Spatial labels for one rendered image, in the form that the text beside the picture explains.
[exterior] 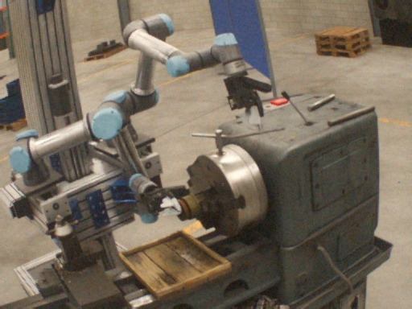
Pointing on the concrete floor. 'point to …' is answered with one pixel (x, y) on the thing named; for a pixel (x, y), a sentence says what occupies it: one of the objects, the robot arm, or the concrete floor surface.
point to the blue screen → (246, 35)
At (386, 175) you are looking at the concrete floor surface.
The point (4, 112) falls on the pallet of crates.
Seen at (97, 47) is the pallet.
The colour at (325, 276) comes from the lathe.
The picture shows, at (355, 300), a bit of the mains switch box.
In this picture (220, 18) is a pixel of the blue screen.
